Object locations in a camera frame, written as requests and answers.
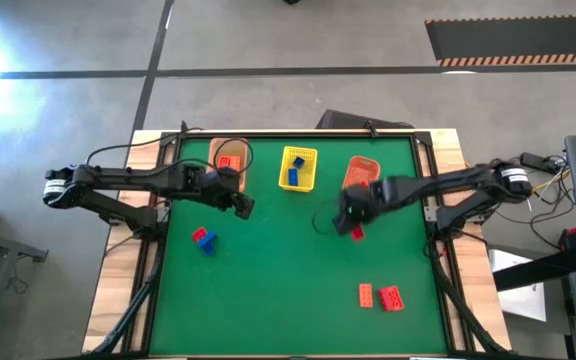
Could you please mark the large red toy brick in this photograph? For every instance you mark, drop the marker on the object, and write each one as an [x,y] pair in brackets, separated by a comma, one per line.
[391,299]

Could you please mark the orange toy brick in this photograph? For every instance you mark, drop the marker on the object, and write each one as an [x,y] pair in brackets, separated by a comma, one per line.
[229,162]
[366,295]

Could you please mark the light peach plastic bin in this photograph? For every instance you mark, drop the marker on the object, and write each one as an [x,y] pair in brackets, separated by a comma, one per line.
[218,149]

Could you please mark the small red toy brick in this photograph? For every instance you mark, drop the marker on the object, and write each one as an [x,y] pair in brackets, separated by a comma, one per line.
[199,234]
[358,235]

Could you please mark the silver metal bracket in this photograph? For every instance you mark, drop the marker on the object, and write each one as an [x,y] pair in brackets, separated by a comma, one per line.
[430,213]

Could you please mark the small blue toy brick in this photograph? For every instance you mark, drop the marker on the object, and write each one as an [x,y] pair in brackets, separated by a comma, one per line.
[298,162]

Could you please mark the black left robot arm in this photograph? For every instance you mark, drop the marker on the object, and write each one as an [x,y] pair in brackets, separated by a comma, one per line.
[128,175]

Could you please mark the yellow slotted plastic basket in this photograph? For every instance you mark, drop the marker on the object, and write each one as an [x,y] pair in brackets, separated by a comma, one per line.
[309,180]

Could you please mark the white paper sheet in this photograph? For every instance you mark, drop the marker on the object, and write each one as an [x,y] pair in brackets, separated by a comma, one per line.
[523,300]

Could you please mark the red and black device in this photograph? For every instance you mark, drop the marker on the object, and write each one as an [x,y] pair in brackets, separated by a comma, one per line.
[572,239]

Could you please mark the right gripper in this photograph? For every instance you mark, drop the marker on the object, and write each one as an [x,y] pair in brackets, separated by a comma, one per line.
[365,197]

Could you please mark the black desk foot bar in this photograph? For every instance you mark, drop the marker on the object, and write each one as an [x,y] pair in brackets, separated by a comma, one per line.
[533,272]

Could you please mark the hazard-striped black floor mat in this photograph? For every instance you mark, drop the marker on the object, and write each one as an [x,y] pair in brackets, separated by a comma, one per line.
[518,37]

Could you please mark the green table mat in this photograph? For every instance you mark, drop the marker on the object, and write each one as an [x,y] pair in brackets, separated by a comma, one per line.
[278,280]

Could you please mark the long blue toy brick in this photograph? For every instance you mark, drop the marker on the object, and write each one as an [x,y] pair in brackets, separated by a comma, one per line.
[293,177]
[208,245]

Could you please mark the orange plastic bin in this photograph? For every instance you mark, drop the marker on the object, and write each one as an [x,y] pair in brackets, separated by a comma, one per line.
[363,171]

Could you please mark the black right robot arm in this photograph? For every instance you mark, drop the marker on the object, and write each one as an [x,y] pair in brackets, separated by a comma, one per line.
[443,182]

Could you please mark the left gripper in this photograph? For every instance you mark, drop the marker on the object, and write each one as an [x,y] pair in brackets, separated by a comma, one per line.
[220,187]

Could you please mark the black power strip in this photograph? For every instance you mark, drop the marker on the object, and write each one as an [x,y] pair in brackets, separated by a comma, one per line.
[533,161]

